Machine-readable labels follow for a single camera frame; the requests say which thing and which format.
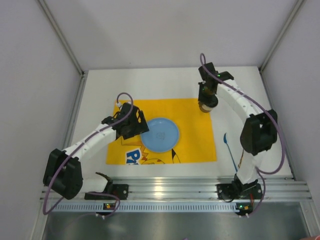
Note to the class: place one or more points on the aluminium frame post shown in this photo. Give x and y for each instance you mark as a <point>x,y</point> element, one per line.
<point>60,35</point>
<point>289,20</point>

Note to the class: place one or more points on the blue metallic fork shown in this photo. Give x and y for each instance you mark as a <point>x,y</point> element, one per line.
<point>225,140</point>

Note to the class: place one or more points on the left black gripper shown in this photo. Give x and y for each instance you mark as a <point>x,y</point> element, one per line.
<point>136,128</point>

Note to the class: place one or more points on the yellow cartoon print cloth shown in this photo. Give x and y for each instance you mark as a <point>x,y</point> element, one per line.
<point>196,143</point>

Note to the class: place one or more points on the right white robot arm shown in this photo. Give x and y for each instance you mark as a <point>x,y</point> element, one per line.
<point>258,133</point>

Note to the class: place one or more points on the light blue plate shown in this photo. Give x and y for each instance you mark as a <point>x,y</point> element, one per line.
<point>163,135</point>

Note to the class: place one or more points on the aluminium mounting rail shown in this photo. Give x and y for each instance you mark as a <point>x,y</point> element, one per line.
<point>205,189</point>

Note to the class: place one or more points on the slotted cable duct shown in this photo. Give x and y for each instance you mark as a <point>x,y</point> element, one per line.
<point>153,207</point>

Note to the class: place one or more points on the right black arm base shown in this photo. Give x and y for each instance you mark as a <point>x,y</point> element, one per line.
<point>234,191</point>

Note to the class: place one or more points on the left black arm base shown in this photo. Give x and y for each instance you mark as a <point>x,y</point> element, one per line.
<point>119,190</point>

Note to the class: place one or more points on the left aluminium frame post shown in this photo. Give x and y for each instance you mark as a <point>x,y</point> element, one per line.
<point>60,35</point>

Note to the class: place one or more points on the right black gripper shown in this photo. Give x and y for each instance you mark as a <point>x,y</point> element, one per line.
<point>207,101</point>

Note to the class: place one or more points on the right aluminium frame post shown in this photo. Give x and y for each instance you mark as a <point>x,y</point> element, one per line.
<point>289,20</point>

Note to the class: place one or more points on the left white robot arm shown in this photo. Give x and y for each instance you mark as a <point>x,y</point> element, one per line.
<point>65,171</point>

